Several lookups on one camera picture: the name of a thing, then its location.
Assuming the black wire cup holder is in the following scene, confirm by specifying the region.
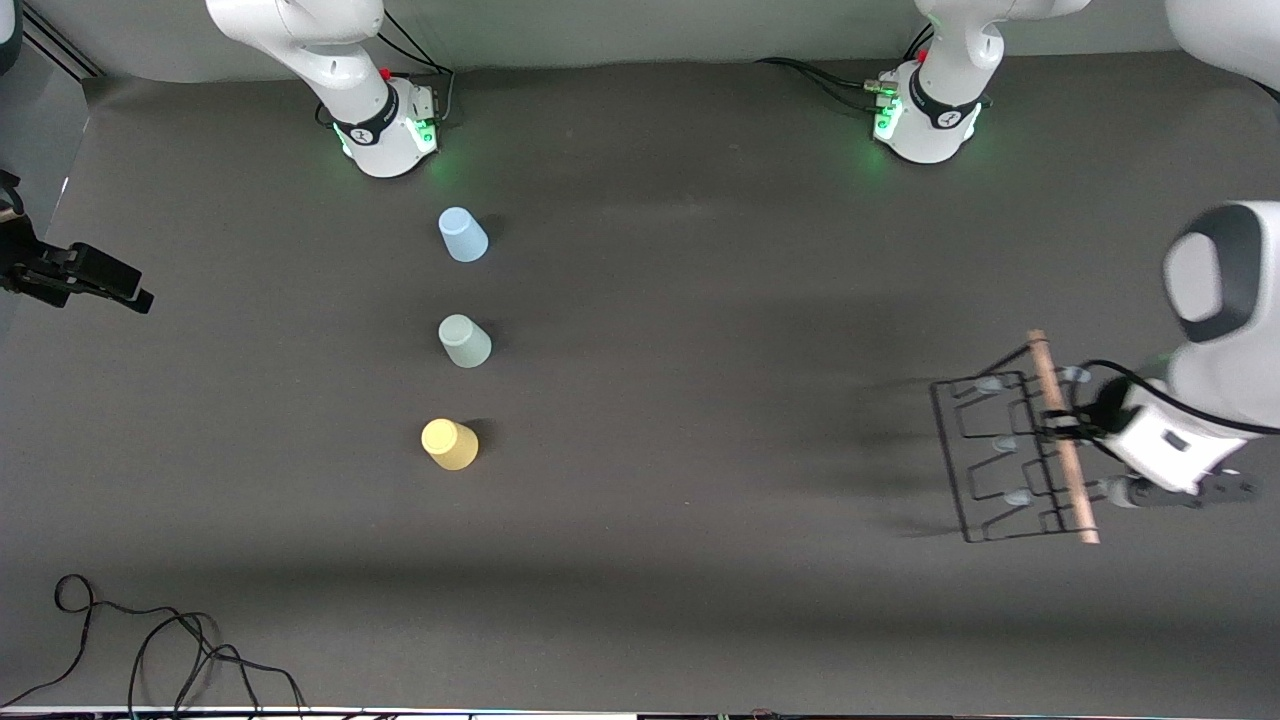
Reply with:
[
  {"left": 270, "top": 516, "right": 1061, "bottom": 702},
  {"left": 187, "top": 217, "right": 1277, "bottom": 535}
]
[{"left": 930, "top": 330, "right": 1101, "bottom": 546}]

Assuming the pale green plastic cup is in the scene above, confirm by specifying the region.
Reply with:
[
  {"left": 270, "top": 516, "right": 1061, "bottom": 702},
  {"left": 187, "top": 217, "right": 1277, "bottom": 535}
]
[{"left": 438, "top": 314, "right": 493, "bottom": 370}]

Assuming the yellow plastic cup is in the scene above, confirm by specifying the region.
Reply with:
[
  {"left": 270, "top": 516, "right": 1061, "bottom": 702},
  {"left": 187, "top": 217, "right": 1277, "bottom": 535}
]
[{"left": 420, "top": 418, "right": 480, "bottom": 472}]

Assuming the pale blue plastic cup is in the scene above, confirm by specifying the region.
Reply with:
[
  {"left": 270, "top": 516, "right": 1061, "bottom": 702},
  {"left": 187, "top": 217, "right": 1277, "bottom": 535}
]
[{"left": 438, "top": 207, "right": 490, "bottom": 264}]

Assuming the dark grey table mat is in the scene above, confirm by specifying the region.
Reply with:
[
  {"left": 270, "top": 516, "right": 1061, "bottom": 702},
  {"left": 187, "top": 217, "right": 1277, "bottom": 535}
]
[{"left": 0, "top": 40, "right": 1280, "bottom": 716}]

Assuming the black aluminium frame rail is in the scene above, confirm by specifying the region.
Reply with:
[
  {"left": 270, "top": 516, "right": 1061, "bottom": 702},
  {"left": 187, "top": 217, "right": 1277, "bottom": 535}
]
[{"left": 20, "top": 5, "right": 106, "bottom": 81}]

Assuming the black arm base cable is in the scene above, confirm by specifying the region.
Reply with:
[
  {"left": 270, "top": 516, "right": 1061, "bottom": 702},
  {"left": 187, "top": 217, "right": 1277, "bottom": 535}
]
[
  {"left": 372, "top": 32, "right": 446, "bottom": 73},
  {"left": 380, "top": 8, "right": 457, "bottom": 126},
  {"left": 795, "top": 64, "right": 891, "bottom": 113},
  {"left": 755, "top": 56, "right": 894, "bottom": 93}
]

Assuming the thin black loose cable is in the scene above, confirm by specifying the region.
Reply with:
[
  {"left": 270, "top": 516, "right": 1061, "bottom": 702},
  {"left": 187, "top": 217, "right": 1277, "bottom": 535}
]
[{"left": 0, "top": 574, "right": 306, "bottom": 720}]

